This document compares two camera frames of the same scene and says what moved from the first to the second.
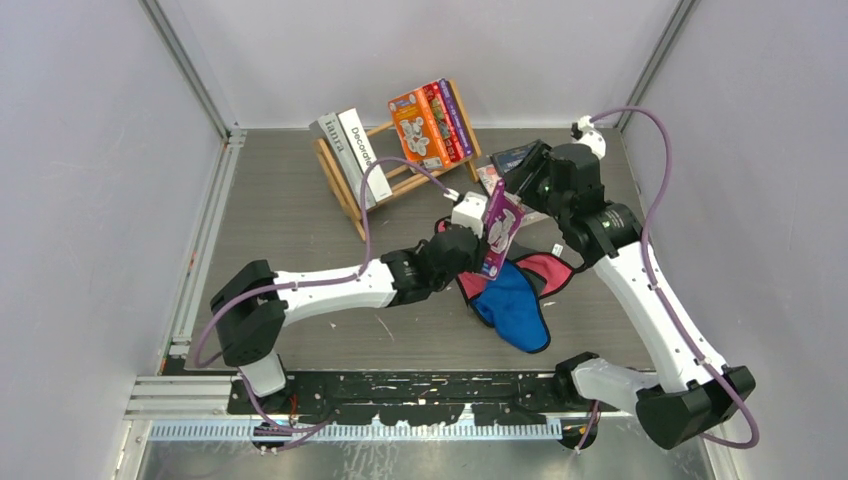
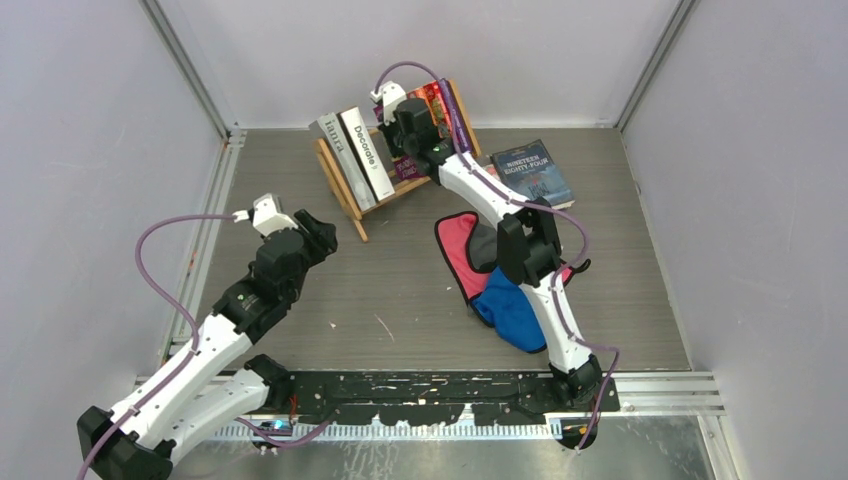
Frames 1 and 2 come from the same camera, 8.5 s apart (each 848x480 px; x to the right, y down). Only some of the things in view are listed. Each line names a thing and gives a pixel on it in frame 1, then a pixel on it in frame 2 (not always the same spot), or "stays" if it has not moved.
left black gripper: (474, 265) -> (319, 235)
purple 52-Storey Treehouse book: (456, 117) stays
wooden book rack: (354, 215) stays
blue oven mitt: (510, 305) stays
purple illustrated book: (504, 220) -> (406, 167)
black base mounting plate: (407, 398) stays
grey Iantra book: (331, 130) stays
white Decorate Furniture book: (364, 152) stays
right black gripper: (518, 176) -> (385, 130)
